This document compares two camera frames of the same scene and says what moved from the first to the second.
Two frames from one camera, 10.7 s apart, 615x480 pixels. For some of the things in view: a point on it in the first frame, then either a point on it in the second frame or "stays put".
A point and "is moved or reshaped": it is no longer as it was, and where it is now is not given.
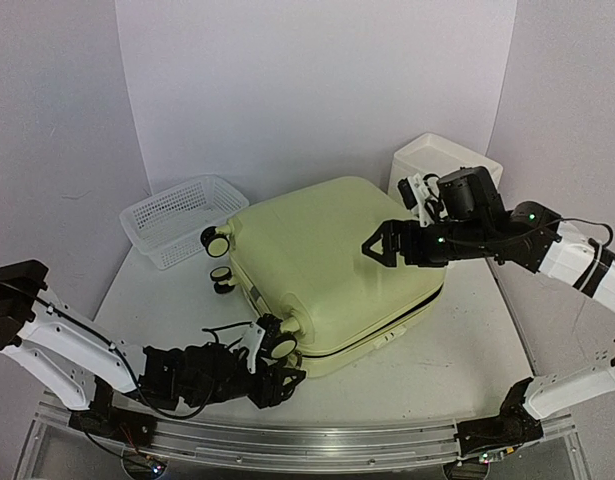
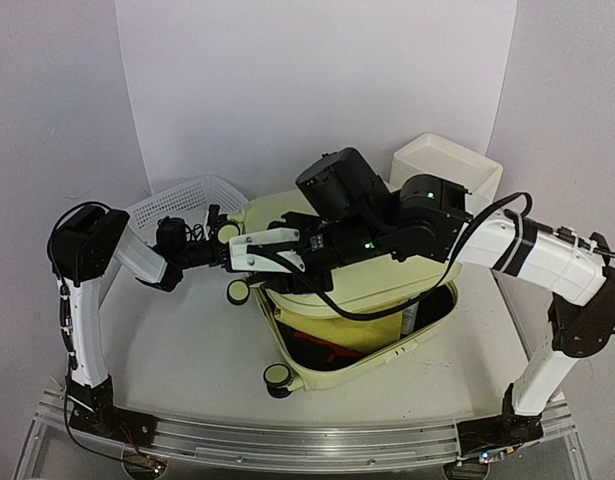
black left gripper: x=268 y=393 to x=220 y=250
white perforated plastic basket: x=168 y=227 stays put
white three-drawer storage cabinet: x=438 y=156 stays put
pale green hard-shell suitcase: x=297 y=256 is moved or reshaped
